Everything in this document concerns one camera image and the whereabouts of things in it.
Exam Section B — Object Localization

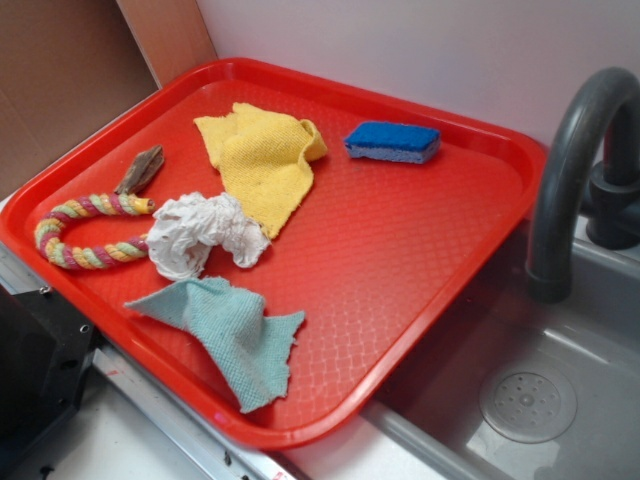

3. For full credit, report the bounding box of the multicolour twisted rope toy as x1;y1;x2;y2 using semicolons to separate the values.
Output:
33;193;156;271

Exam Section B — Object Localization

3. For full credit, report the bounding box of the yellow cloth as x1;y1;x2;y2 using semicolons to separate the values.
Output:
194;103;328;239

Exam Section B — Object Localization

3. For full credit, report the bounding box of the grey curved faucet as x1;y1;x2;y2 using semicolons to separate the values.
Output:
526;67;639;303

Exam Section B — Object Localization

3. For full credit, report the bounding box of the black box with screws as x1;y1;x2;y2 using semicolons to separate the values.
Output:
1;289;96;449

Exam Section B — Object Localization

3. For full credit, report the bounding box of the crumpled white paper towel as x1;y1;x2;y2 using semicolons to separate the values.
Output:
146;192;270;281

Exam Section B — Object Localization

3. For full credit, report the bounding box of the round sink drain strainer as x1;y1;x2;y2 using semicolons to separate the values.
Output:
479;367;578;444

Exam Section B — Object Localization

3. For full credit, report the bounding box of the brown cardboard panel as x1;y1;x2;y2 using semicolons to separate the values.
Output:
1;1;217;197

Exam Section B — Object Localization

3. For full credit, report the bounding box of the light teal cloth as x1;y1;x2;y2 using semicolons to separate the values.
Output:
125;277;306;413

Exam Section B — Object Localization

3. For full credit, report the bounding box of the brown wood chip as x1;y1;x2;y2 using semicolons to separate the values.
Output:
114;145;165;195

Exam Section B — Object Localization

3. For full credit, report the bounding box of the grey sink basin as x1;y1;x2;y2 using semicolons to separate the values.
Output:
364;228;639;479

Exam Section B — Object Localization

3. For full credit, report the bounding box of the red plastic tray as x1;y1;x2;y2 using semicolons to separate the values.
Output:
1;59;546;450

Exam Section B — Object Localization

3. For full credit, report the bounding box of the blue sponge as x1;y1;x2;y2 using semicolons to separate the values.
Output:
344;121;441;165

